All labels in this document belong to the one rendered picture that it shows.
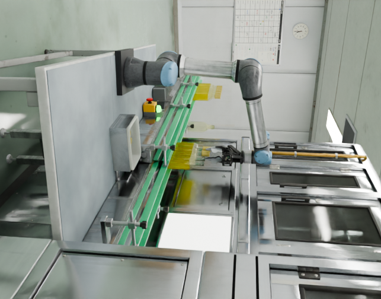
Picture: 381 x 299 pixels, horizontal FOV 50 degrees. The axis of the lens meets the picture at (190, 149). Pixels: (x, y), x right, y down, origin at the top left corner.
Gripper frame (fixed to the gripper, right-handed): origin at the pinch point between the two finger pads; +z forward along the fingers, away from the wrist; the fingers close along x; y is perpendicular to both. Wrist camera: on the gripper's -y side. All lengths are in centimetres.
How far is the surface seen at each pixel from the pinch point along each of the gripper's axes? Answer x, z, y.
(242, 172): 13.0, -20.0, -2.7
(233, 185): 12.1, -15.1, 13.1
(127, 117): -33, 35, 32
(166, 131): -13.2, 22.7, 1.6
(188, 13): 8, 87, -573
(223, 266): -23, -15, 115
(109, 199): -6, 38, 60
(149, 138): -15.4, 29.6, 15.5
